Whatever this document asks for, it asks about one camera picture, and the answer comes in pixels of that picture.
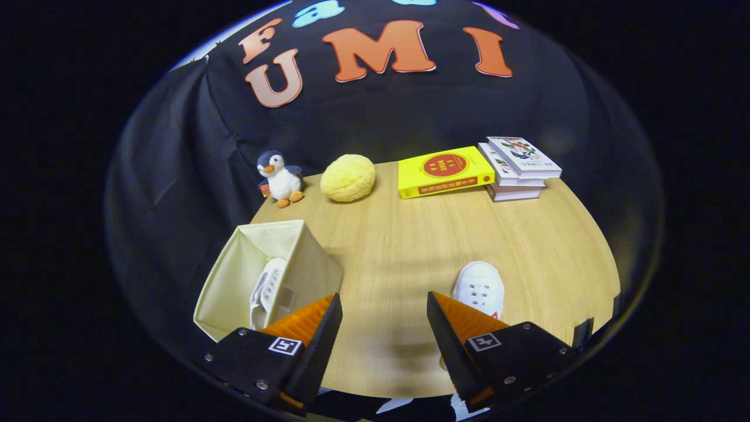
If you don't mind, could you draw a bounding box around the yellow round plush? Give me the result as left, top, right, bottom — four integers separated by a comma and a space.
320, 154, 377, 203

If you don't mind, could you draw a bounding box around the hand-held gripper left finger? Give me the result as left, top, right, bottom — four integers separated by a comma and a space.
202, 292, 344, 417

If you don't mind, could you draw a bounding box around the cream fabric storage box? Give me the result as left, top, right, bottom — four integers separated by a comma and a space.
193, 220, 345, 343

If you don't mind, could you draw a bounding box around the yellow book red circle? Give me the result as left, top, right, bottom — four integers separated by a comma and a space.
398, 146, 496, 200

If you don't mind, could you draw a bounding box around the black backdrop cloth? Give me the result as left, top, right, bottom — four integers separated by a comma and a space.
104, 0, 663, 364

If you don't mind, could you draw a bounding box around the white canvas shoe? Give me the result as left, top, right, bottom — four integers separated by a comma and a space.
450, 261, 506, 321
249, 258, 289, 330

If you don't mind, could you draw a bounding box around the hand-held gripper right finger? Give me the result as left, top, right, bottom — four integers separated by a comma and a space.
426, 291, 581, 412

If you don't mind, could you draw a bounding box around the white book floral cover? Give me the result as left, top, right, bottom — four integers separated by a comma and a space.
486, 137, 563, 179

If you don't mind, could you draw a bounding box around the penguin plush toy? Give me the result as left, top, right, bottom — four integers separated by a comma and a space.
257, 150, 305, 209

